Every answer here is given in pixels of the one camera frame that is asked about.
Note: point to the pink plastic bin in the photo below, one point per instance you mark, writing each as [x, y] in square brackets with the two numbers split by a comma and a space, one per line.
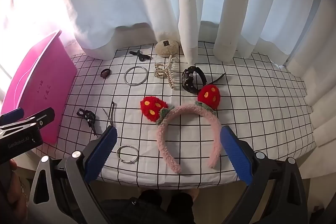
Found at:
[39, 82]

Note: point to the beige round cushion compact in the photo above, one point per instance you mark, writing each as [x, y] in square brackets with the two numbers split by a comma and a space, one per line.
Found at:
[166, 48]

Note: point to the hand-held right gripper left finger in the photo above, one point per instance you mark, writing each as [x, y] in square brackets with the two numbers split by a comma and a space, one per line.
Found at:
[101, 153]

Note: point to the pearl hair claw clip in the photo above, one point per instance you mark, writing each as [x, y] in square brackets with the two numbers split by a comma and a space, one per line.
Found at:
[164, 69]

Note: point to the pink strawberry plush headband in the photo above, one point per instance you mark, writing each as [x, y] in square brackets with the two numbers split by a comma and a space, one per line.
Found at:
[162, 134]

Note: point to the black grid white tablecloth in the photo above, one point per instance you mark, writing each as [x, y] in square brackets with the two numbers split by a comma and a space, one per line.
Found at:
[249, 108]

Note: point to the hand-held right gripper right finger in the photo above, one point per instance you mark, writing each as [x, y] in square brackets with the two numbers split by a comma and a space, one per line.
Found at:
[236, 155]

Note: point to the large silver bangle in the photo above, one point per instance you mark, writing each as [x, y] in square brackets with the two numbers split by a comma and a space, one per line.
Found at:
[126, 79]

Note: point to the person's left hand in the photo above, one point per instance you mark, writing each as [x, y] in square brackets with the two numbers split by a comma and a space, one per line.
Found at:
[18, 195]

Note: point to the thin metal hair pin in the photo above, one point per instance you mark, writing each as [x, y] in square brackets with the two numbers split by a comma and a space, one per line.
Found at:
[113, 113]

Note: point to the thin black hair stick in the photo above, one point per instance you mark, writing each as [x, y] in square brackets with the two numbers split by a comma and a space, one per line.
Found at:
[216, 78]

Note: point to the small silver bangle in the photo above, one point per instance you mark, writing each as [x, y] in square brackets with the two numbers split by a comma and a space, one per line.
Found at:
[118, 157]

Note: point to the black ornate hair clip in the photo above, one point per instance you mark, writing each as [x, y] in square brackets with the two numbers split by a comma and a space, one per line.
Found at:
[88, 115]

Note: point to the black bow hair clip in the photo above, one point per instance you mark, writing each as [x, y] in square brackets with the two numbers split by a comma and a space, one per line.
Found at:
[140, 55]

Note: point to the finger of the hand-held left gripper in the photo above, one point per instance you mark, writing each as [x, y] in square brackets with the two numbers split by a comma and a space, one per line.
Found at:
[11, 114]
[39, 117]

